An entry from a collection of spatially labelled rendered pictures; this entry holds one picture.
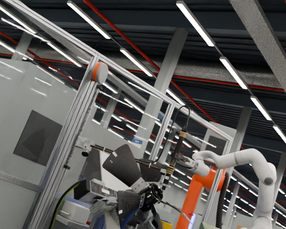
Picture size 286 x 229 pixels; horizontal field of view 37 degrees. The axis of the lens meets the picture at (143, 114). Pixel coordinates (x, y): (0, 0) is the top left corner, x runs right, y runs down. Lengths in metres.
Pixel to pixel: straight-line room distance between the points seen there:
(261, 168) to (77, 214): 1.26
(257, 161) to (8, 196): 1.64
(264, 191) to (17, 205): 1.64
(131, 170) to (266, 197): 0.91
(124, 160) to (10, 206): 0.85
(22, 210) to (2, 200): 0.16
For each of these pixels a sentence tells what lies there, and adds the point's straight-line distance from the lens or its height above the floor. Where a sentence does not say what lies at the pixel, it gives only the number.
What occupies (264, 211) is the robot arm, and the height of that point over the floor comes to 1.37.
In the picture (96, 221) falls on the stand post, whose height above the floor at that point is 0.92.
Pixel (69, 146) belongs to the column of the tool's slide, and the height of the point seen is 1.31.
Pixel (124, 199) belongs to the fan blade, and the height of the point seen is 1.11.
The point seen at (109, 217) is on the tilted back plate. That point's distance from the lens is 2.65.
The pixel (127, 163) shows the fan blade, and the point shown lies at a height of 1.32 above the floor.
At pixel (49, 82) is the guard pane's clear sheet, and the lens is 3.01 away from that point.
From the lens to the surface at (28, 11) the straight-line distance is 2.98.
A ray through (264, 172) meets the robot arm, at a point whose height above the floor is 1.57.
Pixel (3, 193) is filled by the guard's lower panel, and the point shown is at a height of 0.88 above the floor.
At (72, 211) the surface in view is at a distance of 2.98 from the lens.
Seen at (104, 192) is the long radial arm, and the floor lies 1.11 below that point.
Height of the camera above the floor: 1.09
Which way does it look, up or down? 12 degrees up
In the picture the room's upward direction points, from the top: 21 degrees clockwise
